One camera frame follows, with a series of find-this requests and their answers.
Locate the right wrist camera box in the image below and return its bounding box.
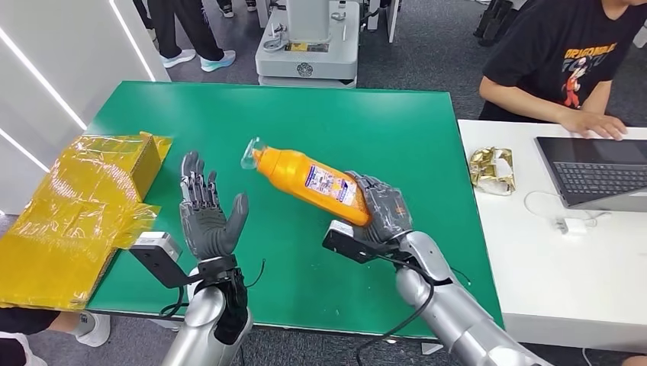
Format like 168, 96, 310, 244
321, 220, 401, 265

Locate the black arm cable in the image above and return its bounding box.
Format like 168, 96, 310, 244
159, 287, 186, 319
353, 255, 436, 366

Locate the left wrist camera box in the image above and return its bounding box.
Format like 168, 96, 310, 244
129, 231, 196, 290

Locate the seated person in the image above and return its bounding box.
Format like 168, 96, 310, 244
477, 0, 647, 141

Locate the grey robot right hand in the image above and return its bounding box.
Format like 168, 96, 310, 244
345, 170, 414, 245

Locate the orange bottle with clear cap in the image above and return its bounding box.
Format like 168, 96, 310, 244
240, 136, 372, 227

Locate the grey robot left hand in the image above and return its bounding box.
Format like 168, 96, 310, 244
179, 150, 250, 262

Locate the black chair base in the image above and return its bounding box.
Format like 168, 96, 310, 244
472, 0, 530, 48

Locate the white furniture leg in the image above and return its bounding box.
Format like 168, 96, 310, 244
366, 0, 401, 45

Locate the white power adapter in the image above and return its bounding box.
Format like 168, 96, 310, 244
553, 216, 587, 236

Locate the dark grey laptop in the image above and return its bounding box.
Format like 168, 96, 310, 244
533, 136, 647, 214

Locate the thin white cable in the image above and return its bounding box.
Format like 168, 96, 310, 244
522, 189, 610, 228

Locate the crumpled gold wrapper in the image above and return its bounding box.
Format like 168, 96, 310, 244
468, 146, 517, 197

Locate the person's right hand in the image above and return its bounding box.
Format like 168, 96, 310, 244
557, 109, 629, 141

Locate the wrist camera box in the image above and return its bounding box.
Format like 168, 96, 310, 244
129, 231, 196, 290
321, 220, 401, 265

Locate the yellow taped cardboard box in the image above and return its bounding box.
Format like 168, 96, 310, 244
0, 131, 174, 311

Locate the white desk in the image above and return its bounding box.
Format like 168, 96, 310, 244
457, 119, 647, 355

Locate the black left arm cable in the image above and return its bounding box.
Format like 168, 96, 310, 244
159, 287, 186, 319

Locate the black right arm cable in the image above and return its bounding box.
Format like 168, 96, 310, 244
353, 255, 436, 366

